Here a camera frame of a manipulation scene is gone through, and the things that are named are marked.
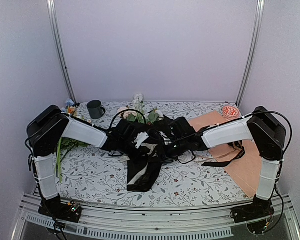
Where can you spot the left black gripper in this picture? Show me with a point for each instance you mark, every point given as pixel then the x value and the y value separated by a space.
pixel 138 155

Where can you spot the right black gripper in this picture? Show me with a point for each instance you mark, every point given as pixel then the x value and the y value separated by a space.
pixel 166 153

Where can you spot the cream printed ribbon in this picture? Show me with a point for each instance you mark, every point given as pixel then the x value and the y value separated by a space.
pixel 142 172

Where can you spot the black wrapping paper sheet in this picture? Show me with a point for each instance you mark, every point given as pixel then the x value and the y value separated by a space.
pixel 125 127

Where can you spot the small white flower stem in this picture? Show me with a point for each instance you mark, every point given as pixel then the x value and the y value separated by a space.
pixel 138 103

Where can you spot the white rose long stem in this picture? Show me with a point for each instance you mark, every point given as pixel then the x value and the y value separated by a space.
pixel 127 114

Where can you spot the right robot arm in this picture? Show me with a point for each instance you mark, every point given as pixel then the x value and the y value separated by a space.
pixel 264 130

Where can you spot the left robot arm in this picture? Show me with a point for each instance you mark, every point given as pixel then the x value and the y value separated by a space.
pixel 47 131

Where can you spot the dark grey mug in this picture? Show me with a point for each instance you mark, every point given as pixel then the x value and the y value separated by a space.
pixel 95 109

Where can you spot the floral patterned tablecloth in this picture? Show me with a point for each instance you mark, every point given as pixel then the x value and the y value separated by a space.
pixel 91 175

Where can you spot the red patterned small bowl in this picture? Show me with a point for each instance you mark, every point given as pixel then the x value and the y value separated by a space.
pixel 231 111

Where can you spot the green leafy flower bunch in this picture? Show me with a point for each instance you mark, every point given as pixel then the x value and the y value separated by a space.
pixel 64 147

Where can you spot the blue orange flower stems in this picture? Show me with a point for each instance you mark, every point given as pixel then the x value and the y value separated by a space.
pixel 70 107

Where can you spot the pink wrapping paper sheet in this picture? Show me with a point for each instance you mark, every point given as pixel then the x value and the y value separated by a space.
pixel 245 171

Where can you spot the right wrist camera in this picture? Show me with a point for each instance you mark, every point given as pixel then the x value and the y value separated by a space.
pixel 181 128

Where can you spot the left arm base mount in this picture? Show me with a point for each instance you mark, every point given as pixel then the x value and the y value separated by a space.
pixel 61 211

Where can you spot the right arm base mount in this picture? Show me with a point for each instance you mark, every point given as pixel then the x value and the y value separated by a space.
pixel 260 212

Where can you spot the left aluminium frame post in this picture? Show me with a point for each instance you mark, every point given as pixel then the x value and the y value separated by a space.
pixel 51 7

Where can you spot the aluminium frame post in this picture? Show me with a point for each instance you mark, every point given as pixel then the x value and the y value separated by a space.
pixel 51 7
pixel 257 25

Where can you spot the right aluminium frame post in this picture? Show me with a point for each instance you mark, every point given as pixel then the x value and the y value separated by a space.
pixel 257 25

